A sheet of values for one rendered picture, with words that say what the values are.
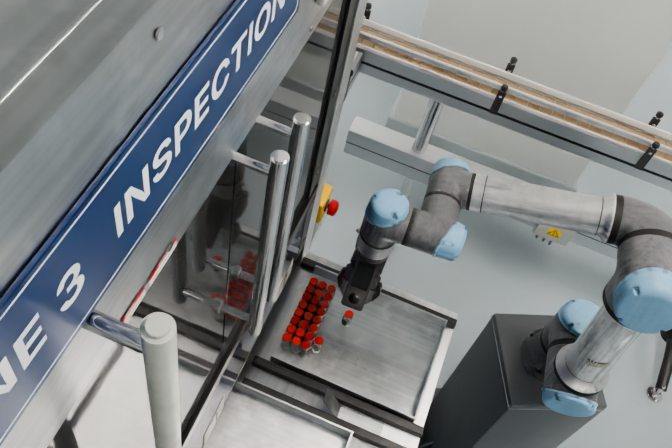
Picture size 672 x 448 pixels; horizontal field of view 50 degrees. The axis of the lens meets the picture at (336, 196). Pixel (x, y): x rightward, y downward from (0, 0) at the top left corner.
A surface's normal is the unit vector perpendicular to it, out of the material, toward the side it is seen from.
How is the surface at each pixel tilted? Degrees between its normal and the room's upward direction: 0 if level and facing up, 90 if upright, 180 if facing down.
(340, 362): 0
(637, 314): 82
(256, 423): 0
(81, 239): 90
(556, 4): 90
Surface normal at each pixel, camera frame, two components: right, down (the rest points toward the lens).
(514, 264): 0.15, -0.59
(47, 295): 0.92, 0.37
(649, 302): -0.28, 0.66
